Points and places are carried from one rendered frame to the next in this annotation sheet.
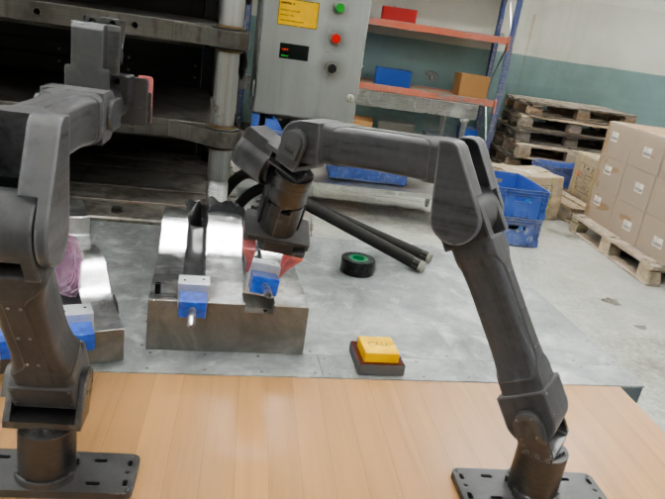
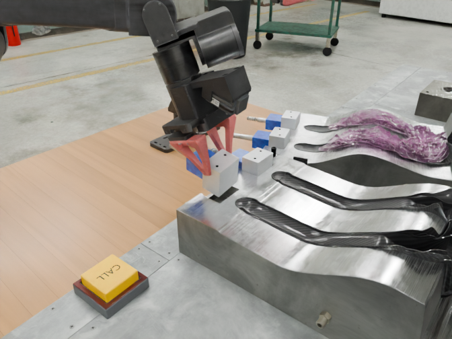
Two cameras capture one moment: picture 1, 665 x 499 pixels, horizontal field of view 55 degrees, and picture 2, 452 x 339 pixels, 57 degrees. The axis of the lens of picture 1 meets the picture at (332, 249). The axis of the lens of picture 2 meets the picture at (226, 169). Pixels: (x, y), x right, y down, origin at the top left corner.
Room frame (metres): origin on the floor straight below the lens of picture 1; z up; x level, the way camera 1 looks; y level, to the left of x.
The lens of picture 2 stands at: (1.43, -0.25, 1.28)
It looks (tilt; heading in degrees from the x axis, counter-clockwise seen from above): 30 degrees down; 141
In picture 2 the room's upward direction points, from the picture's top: straight up
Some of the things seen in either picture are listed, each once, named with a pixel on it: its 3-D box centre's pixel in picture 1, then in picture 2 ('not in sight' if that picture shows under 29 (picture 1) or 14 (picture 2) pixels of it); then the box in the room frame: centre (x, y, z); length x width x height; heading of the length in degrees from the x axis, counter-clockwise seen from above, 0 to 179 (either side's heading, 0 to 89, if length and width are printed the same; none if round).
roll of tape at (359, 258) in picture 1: (357, 264); not in sight; (1.40, -0.06, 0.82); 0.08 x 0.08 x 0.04
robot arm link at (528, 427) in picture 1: (541, 425); not in sight; (0.69, -0.29, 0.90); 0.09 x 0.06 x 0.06; 150
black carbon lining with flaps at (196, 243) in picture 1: (223, 239); (354, 208); (1.16, 0.21, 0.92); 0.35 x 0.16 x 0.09; 13
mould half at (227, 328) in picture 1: (226, 259); (356, 241); (1.18, 0.21, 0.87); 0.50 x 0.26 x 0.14; 13
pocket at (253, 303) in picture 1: (257, 309); (219, 200); (0.97, 0.11, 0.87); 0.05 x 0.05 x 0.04; 13
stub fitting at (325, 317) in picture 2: not in sight; (323, 320); (1.23, 0.07, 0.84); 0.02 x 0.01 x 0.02; 103
